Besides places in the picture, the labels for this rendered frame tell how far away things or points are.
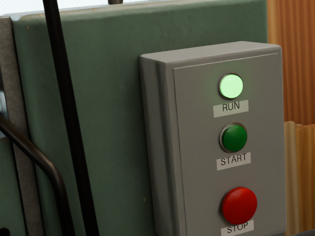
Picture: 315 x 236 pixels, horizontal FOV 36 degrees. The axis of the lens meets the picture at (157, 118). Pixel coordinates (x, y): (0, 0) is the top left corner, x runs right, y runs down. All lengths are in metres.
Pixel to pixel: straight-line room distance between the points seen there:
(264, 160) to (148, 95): 0.11
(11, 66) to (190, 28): 0.15
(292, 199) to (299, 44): 0.59
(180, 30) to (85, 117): 0.11
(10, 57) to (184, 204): 0.18
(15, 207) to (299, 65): 1.64
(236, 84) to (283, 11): 1.59
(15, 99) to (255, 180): 0.21
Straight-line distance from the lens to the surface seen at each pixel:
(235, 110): 0.38
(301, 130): 1.87
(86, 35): 0.39
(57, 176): 0.38
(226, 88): 0.36
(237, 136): 0.38
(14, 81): 0.42
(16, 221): 0.46
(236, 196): 0.39
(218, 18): 0.43
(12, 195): 0.45
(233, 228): 0.41
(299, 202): 1.95
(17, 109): 0.42
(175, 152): 0.36
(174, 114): 0.36
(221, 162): 0.38
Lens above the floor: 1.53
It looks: 14 degrees down
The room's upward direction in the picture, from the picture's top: 5 degrees counter-clockwise
